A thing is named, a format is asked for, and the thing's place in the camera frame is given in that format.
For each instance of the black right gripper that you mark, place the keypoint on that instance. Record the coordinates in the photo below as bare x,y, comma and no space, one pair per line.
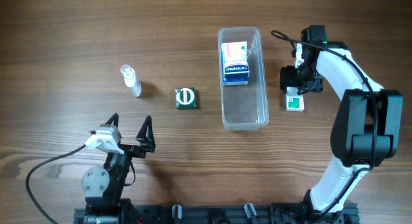
288,80

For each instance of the white green medicine box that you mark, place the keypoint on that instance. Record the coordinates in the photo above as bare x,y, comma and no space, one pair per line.
294,102

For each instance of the blue lozenge box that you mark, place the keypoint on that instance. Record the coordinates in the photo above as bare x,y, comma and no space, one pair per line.
234,70

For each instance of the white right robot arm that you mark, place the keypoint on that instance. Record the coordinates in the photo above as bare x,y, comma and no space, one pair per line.
366,129

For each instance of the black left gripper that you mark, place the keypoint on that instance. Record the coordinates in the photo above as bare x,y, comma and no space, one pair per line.
132,149

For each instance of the clear plastic container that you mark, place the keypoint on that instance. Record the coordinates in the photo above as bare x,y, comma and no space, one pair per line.
243,88

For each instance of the white Hansaplast plaster box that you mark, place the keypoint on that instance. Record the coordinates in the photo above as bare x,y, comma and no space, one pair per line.
235,48

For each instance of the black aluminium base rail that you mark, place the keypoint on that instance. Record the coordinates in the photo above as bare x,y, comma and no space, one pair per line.
249,213

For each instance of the white spray bottle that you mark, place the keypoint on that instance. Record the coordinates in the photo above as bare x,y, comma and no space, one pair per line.
131,80

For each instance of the green Zam-Buk box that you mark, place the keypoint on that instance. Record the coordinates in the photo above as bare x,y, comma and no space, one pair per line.
185,98

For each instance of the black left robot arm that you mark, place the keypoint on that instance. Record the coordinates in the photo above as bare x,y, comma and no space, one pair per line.
103,186

